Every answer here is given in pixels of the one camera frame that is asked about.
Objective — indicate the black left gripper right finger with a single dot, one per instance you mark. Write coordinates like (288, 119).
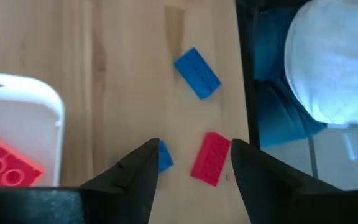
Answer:
(275, 193)

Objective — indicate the red toy building block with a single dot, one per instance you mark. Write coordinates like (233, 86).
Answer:
(210, 158)

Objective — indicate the white plastic bin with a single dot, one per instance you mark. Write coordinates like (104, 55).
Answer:
(26, 109)

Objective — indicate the black aluminium table frame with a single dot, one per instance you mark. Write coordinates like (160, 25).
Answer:
(247, 77)

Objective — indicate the blue toy building block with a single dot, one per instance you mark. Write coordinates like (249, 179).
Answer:
(165, 157)
(197, 73)

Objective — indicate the person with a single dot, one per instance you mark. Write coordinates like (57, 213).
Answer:
(331, 62)

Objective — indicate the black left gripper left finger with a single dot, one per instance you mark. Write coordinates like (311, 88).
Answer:
(129, 193)

